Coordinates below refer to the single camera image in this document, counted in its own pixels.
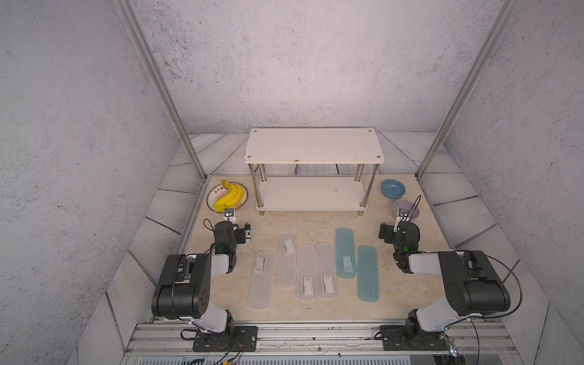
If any teal pencil case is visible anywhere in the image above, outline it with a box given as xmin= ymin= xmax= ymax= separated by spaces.
xmin=357 ymin=245 xmax=380 ymax=303
xmin=335 ymin=228 xmax=357 ymax=279

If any clear pencil case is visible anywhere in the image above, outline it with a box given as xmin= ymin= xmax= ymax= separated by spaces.
xmin=296 ymin=243 xmax=316 ymax=301
xmin=275 ymin=234 xmax=297 ymax=287
xmin=248 ymin=251 xmax=275 ymax=310
xmin=316 ymin=243 xmax=338 ymax=299

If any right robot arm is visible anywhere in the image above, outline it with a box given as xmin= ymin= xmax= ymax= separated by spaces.
xmin=379 ymin=221 xmax=511 ymax=350

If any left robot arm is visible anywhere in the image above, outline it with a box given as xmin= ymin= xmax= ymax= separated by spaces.
xmin=151 ymin=221 xmax=252 ymax=335

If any white two-tier shelf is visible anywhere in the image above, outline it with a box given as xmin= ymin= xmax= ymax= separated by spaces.
xmin=244 ymin=128 xmax=385 ymax=215

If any purple ceramic bowl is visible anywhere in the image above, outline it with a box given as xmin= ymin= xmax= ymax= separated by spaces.
xmin=393 ymin=199 xmax=420 ymax=221

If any yellow banana bunch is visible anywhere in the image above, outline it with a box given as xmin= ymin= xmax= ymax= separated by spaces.
xmin=213 ymin=180 xmax=244 ymax=213

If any blue ceramic bowl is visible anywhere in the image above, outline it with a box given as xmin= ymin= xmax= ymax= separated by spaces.
xmin=380 ymin=179 xmax=406 ymax=200

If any patterned round plate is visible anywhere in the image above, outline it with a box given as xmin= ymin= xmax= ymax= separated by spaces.
xmin=206 ymin=181 xmax=248 ymax=213

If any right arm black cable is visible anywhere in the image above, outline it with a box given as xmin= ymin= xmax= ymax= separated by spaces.
xmin=405 ymin=195 xmax=524 ymax=365

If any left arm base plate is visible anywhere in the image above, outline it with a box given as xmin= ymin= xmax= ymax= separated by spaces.
xmin=193 ymin=325 xmax=259 ymax=353

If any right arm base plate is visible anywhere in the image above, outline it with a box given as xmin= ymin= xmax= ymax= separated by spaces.
xmin=380 ymin=325 xmax=450 ymax=351

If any aluminium mounting rail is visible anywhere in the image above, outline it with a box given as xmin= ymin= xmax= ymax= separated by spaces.
xmin=121 ymin=321 xmax=523 ymax=364

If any left aluminium frame post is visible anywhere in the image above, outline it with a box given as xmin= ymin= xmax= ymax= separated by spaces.
xmin=113 ymin=0 xmax=208 ymax=182

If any aluminium frame post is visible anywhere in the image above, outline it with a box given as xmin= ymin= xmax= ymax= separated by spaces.
xmin=113 ymin=0 xmax=208 ymax=182
xmin=415 ymin=0 xmax=519 ymax=182

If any right aluminium frame post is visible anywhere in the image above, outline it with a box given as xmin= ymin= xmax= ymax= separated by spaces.
xmin=415 ymin=0 xmax=519 ymax=182

